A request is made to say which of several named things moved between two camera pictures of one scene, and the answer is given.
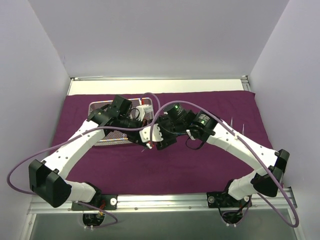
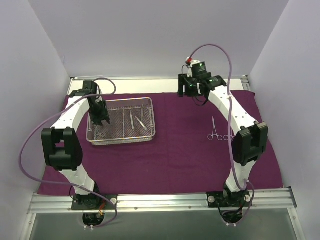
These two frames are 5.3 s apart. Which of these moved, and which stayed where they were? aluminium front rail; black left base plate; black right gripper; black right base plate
Moved: black right gripper
Stayed: aluminium front rail; black right base plate; black left base plate
